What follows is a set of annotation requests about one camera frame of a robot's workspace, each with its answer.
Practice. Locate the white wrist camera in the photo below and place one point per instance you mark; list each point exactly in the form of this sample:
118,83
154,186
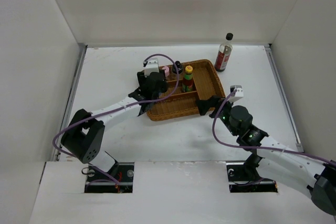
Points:
237,93
151,65

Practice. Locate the brown wicker divided basket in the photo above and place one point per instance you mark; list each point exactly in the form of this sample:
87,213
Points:
179,104

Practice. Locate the tall dark vinegar bottle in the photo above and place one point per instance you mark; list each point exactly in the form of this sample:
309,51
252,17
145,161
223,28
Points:
224,52

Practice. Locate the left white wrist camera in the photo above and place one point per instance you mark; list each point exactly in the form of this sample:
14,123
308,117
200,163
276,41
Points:
151,65

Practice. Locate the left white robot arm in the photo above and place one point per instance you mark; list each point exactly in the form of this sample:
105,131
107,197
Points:
84,140

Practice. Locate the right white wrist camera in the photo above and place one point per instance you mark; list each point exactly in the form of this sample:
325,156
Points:
237,93

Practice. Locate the right metal table rail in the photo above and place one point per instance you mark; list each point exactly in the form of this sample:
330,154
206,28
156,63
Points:
284,99

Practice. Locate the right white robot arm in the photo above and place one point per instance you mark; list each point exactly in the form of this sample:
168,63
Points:
312,176

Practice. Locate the red sauce bottle green label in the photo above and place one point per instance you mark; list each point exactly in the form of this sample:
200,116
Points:
187,82

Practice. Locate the metal table rail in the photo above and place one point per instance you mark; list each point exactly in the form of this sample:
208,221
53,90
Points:
73,88
284,99

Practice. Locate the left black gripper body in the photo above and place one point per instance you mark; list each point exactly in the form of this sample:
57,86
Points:
143,78

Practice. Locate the pink lid spice shaker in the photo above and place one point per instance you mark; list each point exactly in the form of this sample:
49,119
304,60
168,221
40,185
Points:
166,71

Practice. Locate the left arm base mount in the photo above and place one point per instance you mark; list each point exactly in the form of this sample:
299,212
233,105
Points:
99,183

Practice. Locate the black lid pepper shaker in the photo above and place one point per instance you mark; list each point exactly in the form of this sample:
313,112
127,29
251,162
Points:
176,70

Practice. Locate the left metal table rail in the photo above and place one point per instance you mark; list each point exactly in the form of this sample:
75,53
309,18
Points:
73,88

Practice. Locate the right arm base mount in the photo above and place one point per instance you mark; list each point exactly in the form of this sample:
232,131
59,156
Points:
243,177

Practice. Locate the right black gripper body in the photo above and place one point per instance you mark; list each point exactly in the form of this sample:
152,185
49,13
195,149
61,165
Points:
224,115

